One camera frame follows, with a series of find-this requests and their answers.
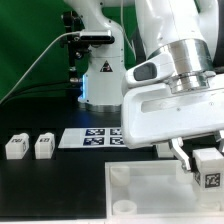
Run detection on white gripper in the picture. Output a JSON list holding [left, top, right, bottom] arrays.
[[122, 74, 224, 173]]

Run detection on white square tabletop part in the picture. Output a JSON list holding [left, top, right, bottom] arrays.
[[105, 160, 224, 224]]

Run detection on white marker tag sheet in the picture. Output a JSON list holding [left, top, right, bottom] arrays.
[[59, 127, 124, 149]]

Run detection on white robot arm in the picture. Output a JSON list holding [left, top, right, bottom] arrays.
[[64, 0, 224, 171]]

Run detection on black cables on table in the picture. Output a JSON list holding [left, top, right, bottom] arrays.
[[0, 79, 83, 106]]

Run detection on black camera on stand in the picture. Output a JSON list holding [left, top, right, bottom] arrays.
[[59, 11, 115, 85]]

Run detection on white camera cable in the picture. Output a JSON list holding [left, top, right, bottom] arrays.
[[0, 31, 82, 105]]

